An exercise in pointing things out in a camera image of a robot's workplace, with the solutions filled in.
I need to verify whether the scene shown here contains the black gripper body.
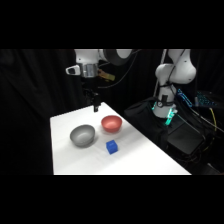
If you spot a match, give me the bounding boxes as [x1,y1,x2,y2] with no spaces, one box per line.
[82,76,100,101]

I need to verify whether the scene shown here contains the blue cube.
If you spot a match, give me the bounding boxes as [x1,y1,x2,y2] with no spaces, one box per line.
[105,139,119,156]

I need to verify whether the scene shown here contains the pink bowl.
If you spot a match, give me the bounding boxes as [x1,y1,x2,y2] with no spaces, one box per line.
[100,115,123,134]

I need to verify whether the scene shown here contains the grey bowl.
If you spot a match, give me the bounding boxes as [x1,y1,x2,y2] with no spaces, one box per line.
[69,124,97,148]

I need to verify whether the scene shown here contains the black robot stand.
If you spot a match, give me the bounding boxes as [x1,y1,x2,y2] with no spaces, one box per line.
[123,96,170,152]

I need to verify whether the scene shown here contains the black curtain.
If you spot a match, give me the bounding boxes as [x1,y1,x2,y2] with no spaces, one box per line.
[0,49,224,176]

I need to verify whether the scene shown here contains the black box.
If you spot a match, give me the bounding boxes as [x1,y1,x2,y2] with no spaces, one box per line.
[166,123,205,156]

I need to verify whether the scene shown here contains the teal lit electronics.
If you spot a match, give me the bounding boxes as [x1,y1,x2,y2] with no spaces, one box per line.
[194,91,218,108]

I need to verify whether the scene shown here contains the yellow wrist cable connector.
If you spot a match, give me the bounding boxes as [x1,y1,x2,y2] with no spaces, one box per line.
[97,69,116,82]

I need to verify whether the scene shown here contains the thin white cable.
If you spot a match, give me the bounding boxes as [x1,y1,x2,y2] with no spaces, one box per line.
[153,49,167,100]

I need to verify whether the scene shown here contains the blue bracket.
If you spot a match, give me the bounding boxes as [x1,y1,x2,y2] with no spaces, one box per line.
[176,87,195,108]

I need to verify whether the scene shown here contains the yellow cable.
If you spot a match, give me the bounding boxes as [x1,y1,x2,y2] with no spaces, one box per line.
[207,107,218,133]

